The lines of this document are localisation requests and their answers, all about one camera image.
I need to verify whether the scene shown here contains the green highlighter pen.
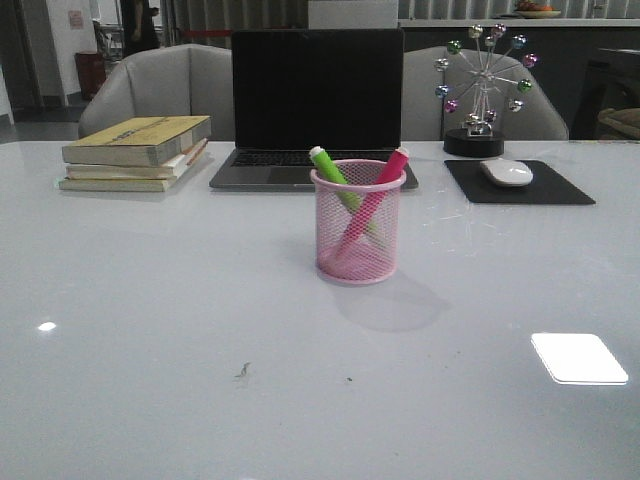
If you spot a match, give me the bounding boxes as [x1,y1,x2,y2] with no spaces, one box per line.
[309,146,385,247]

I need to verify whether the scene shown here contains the pink highlighter pen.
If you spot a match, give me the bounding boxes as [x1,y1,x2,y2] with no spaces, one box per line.
[336,147,409,258]

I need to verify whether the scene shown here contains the pink mesh pen holder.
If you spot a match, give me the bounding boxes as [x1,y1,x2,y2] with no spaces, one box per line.
[311,159,406,285]

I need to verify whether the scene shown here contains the grey open laptop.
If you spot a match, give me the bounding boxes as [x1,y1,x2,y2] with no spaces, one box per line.
[209,28,404,191]

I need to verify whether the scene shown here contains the middle white book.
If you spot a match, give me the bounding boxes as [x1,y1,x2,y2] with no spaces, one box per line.
[66,139,208,180]

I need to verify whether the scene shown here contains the bottom yellow book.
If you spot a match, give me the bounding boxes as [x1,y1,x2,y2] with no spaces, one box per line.
[57,173,184,192]

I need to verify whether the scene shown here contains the yellow book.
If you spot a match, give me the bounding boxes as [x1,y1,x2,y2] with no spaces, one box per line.
[57,173,184,192]
[62,115,212,166]

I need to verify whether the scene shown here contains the white computer mouse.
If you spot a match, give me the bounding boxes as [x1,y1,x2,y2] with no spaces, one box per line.
[479,158,534,187]

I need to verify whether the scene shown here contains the right grey armchair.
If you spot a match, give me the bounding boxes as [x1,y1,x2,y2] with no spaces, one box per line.
[401,46,569,141]

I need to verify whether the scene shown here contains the grey armchair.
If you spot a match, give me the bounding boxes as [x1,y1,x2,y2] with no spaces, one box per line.
[401,46,569,141]
[78,44,235,141]

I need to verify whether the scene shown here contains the top yellow book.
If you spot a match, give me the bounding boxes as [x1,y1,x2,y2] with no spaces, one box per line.
[62,115,212,166]

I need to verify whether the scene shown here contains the left grey armchair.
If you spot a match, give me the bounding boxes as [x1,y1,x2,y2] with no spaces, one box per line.
[78,44,235,141]

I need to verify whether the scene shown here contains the black mouse pad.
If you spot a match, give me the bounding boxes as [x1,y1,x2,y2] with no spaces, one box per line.
[445,159,596,205]

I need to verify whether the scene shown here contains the ferris wheel desk toy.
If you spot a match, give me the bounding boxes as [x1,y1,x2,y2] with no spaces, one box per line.
[433,23,533,158]

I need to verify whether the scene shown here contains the person in background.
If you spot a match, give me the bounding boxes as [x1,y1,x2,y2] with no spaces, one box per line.
[119,0,160,58]

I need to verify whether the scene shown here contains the red trash bin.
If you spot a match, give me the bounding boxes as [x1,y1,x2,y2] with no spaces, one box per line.
[75,51,106,100]

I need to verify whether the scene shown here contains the fruit bowl on counter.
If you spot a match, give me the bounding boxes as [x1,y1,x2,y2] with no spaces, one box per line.
[514,0,561,19]

